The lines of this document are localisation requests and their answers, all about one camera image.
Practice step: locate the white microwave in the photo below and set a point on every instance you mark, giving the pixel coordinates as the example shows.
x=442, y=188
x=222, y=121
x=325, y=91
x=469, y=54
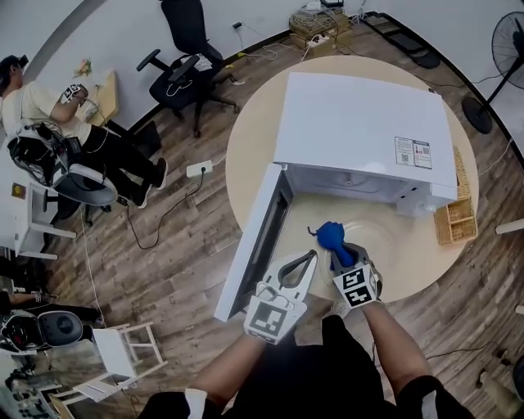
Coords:
x=360, y=114

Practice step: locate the wicker basket organizer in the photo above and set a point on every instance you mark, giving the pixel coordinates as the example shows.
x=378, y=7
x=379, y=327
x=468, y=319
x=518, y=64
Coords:
x=458, y=221

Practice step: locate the person's right forearm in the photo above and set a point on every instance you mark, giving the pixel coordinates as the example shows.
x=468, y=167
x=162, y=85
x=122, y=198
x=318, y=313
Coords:
x=401, y=356

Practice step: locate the blue cloth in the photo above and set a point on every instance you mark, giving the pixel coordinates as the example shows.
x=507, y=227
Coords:
x=331, y=237

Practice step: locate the black standing fan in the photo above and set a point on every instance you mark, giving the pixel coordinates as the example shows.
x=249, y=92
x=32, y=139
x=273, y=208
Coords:
x=507, y=45

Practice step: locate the white power strip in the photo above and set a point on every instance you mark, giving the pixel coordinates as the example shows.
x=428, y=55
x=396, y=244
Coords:
x=199, y=168

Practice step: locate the grey backpack rig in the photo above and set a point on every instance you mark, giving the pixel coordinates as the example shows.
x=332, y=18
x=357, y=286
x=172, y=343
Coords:
x=57, y=327
x=82, y=184

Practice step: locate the black office chair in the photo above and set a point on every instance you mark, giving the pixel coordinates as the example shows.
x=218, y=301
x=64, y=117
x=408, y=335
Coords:
x=182, y=82

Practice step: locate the white round plate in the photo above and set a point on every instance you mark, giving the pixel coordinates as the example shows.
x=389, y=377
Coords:
x=378, y=253

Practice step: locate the black flat panel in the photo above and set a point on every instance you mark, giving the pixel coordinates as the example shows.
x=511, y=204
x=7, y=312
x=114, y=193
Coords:
x=147, y=139

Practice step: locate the person's left forearm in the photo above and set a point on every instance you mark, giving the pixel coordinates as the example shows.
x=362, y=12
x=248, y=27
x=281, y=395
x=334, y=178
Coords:
x=229, y=368

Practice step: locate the person's right white shoe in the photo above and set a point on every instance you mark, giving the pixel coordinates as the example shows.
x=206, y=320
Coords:
x=340, y=307

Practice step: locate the round beige table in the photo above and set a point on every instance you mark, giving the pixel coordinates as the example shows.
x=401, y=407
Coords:
x=258, y=122

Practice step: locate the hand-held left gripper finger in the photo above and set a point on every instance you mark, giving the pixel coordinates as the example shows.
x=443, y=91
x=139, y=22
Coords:
x=306, y=286
x=272, y=278

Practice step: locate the small wooden desk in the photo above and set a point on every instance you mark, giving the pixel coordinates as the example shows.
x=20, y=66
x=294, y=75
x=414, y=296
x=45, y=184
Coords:
x=107, y=98

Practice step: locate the white frame stool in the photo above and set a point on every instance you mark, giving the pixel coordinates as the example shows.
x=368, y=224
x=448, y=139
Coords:
x=112, y=352

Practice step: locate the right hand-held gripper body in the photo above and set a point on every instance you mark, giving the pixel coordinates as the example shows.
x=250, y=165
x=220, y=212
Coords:
x=356, y=286

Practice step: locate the black floor mats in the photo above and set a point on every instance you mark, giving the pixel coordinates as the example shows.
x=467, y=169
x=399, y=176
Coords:
x=409, y=41

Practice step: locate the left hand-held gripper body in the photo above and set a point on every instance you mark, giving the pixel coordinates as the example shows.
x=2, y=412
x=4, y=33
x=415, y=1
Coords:
x=266, y=321

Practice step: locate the person's black shirt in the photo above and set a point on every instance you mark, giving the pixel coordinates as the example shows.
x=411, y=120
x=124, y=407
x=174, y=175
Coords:
x=311, y=380

